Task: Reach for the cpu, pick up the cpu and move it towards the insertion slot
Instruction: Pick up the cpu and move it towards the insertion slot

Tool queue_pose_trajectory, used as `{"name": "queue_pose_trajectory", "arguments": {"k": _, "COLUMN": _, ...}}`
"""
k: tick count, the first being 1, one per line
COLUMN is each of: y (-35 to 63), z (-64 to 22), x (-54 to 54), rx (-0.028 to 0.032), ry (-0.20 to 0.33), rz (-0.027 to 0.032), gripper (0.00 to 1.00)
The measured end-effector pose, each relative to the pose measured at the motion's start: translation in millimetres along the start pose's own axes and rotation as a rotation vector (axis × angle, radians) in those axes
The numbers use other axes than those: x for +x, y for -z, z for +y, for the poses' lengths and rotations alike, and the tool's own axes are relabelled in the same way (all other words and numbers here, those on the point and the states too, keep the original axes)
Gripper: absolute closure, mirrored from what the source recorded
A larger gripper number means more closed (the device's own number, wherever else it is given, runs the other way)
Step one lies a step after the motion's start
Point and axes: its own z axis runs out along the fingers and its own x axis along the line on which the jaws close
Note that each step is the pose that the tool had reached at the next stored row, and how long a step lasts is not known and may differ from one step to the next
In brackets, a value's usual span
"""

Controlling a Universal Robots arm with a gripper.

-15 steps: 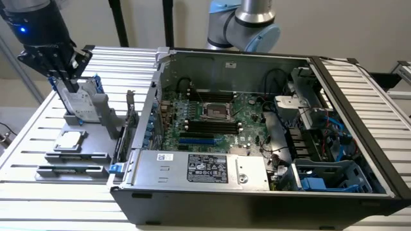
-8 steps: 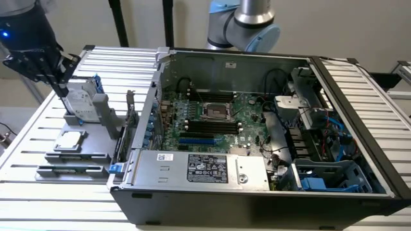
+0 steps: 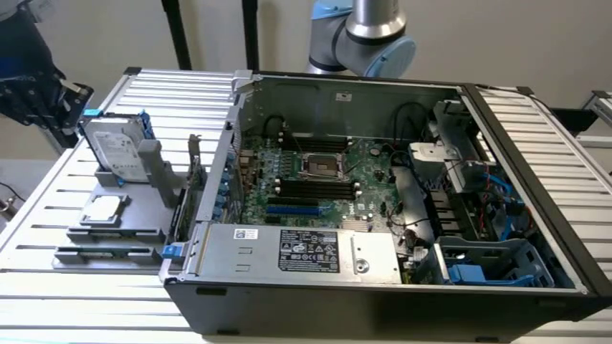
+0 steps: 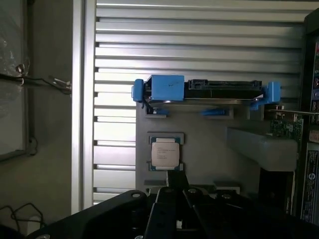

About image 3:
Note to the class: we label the aluminium side table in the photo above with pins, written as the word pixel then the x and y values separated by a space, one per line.
pixel 597 122

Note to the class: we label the black RAM slot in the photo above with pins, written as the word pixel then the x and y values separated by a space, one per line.
pixel 317 190
pixel 313 142
pixel 317 185
pixel 313 146
pixel 317 181
pixel 317 195
pixel 313 138
pixel 313 150

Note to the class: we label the white case sticker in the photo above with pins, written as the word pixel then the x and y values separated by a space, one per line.
pixel 342 96

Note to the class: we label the black stand pole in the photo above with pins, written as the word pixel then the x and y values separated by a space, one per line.
pixel 177 32
pixel 250 32

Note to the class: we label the blue expansion slot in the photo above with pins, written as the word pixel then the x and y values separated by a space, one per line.
pixel 292 210

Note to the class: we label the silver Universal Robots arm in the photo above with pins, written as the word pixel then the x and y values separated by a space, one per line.
pixel 372 21

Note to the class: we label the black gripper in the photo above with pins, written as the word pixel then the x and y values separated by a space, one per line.
pixel 33 100

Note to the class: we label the metal CPU socket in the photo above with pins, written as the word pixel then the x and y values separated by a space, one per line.
pixel 321 165

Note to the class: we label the green RAM stick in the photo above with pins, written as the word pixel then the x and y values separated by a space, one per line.
pixel 118 234
pixel 106 254

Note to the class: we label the green motherboard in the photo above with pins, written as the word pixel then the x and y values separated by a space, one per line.
pixel 370 200

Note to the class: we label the grey plastic air shroud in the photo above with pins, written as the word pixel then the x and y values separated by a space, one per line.
pixel 410 200

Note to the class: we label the hard disk with blue rails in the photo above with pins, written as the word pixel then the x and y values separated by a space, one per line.
pixel 114 147

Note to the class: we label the blue plastic disk caddy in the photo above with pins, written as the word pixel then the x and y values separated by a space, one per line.
pixel 506 251

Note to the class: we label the silver power supply unit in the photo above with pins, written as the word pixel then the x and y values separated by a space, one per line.
pixel 268 258

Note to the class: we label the grey parts rack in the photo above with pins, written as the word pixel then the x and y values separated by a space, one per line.
pixel 142 215

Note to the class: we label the metal disk bay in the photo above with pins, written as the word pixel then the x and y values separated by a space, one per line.
pixel 444 150

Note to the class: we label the black expansion slot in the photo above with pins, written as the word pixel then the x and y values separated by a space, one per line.
pixel 290 219
pixel 292 201

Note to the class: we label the blue case latch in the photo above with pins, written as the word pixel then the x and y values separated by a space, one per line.
pixel 172 251

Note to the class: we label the silver chipset heat sink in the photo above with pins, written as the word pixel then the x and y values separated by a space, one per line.
pixel 357 224

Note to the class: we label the black open PC case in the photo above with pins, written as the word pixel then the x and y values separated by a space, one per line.
pixel 286 308

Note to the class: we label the silver CPU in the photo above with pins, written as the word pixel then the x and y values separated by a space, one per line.
pixel 102 208

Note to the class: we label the thin metal locking lever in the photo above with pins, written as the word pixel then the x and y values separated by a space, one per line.
pixel 352 168

